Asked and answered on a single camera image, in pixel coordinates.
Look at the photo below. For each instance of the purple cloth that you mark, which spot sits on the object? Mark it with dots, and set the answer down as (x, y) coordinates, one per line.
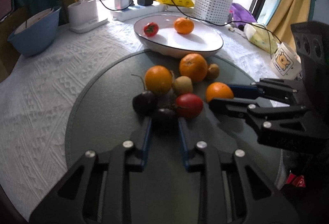
(241, 16)

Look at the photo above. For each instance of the large mandarin orange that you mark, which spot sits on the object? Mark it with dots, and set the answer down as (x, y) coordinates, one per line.
(194, 66)

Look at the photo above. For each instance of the white bear mug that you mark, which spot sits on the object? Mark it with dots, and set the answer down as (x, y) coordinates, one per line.
(285, 63)

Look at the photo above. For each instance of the yellow tissue pack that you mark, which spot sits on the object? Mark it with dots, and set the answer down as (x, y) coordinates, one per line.
(258, 35)

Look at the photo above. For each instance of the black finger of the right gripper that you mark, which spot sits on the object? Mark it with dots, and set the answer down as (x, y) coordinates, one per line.
(241, 109)

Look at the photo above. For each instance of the white charger adapter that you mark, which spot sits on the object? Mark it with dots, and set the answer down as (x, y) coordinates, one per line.
(121, 4)

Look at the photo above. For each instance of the white power strip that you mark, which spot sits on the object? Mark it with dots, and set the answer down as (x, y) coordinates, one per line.
(137, 11)

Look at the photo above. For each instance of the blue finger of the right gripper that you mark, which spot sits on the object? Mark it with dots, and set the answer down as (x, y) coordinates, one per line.
(279, 90)

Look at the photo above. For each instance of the dark plum with stem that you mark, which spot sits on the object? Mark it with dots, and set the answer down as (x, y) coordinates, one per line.
(145, 103)

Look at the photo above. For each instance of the white bowl inside blue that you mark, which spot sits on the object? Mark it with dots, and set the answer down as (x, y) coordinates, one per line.
(32, 20)

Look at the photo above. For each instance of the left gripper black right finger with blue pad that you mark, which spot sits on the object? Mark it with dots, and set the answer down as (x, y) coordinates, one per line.
(191, 157)

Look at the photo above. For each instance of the orange on mat front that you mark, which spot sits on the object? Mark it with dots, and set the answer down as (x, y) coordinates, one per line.
(218, 90)

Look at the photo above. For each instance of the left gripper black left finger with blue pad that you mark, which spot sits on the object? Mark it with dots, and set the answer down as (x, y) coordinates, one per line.
(141, 139)

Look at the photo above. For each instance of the round grey-green mat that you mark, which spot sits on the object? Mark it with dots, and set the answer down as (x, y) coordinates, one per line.
(159, 136)

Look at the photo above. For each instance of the red tomato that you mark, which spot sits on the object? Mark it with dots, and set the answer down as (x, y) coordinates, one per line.
(151, 29)
(189, 105)

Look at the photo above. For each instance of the white textured tablecloth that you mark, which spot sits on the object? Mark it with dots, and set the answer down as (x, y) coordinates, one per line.
(77, 95)

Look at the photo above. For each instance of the blue plastic bowl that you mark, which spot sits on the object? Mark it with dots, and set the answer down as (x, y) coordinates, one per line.
(38, 37)

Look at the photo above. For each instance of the white perforated basket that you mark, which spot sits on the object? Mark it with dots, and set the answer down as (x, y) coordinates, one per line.
(213, 11)

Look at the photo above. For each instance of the white lamp base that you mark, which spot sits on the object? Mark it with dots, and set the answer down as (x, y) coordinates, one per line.
(83, 16)

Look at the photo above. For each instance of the red tomato on mat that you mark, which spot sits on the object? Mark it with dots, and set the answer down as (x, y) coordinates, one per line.
(189, 105)

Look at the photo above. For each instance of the tablet with red screen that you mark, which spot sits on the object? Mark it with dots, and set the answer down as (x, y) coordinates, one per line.
(6, 8)

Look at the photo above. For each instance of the black camera box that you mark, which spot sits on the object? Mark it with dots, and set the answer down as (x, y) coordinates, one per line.
(311, 40)

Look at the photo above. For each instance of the white oval plate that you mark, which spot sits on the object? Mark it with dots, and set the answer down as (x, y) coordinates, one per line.
(203, 40)

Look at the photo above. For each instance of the brown kiwi fruit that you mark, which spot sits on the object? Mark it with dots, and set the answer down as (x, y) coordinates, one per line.
(182, 85)

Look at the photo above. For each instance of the yellow curtain right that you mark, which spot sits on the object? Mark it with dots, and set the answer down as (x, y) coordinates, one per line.
(288, 12)

